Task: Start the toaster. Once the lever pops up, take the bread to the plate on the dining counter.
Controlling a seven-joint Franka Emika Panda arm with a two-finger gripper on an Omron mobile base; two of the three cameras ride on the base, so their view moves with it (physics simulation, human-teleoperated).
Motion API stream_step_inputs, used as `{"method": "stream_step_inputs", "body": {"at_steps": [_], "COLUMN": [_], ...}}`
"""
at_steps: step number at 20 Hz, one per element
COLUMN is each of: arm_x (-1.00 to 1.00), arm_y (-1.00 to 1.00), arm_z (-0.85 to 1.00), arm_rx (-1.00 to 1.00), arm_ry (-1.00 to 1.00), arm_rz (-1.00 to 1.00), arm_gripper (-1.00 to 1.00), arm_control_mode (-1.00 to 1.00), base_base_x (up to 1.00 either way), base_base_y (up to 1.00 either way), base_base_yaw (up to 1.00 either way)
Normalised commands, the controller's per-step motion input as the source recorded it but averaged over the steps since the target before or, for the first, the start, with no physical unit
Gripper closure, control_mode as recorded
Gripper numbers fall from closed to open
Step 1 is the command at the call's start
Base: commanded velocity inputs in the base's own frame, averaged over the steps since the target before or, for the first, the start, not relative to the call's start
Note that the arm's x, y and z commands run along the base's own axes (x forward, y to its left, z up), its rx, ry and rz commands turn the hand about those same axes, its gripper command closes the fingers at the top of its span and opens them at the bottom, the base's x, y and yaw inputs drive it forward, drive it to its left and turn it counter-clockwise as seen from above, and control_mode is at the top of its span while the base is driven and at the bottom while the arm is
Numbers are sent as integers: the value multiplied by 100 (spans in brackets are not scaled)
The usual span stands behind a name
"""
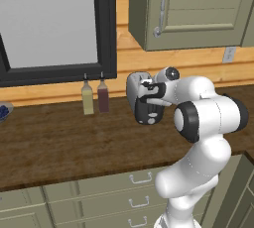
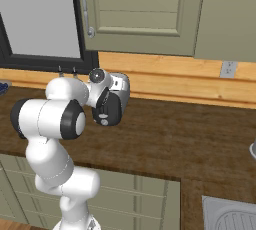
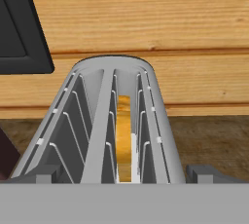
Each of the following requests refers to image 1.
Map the silver and black toaster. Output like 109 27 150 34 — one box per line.
125 70 166 127

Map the grey wall socket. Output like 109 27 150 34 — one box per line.
221 46 238 64

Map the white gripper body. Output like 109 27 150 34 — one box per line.
138 77 174 108

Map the olive wall cupboard door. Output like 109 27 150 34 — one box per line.
240 5 254 49
128 0 254 53

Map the silver drawer handle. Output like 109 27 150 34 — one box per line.
128 171 154 185
127 195 151 209
127 215 149 228

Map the yellow oil bottle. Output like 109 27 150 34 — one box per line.
80 72 95 116

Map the black framed window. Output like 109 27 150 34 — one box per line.
0 0 118 88

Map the olive drawer front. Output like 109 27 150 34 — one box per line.
52 203 203 228
42 166 169 204
47 185 212 222

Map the olive base cupboard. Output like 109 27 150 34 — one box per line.
0 185 52 228

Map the dark red vinegar bottle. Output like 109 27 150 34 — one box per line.
96 71 111 114

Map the silver cupboard door handle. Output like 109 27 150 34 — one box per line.
152 0 168 39

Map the grey bowl with blue fruit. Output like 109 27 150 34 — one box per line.
0 100 15 125

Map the olive corner cupboard door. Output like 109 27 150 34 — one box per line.
200 153 254 228

